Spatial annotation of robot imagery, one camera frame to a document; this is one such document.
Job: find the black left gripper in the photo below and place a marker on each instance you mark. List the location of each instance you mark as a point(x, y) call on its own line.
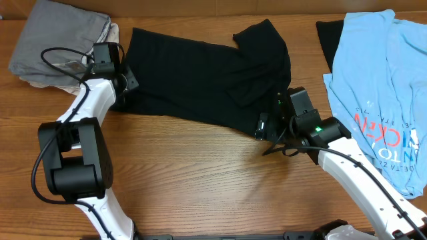
point(132, 82)

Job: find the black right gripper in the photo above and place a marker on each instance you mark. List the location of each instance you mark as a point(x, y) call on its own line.
point(273, 122)

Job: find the black t-shirt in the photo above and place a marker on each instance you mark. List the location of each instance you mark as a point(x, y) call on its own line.
point(215, 84)

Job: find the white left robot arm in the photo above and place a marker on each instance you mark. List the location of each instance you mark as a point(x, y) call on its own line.
point(74, 166)

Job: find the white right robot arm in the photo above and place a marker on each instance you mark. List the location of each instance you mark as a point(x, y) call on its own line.
point(329, 144)

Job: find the beige folded garment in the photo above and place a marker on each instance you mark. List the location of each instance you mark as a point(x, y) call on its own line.
point(110, 36)

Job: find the grey folded trousers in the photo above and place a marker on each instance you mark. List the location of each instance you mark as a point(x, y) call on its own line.
point(53, 24)

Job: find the black garment under blue shirt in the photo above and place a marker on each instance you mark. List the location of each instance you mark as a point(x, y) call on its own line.
point(329, 34)

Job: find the light blue t-shirt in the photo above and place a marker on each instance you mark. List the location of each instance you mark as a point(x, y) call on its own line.
point(377, 89)

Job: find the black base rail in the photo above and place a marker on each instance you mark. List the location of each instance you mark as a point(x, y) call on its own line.
point(260, 235)

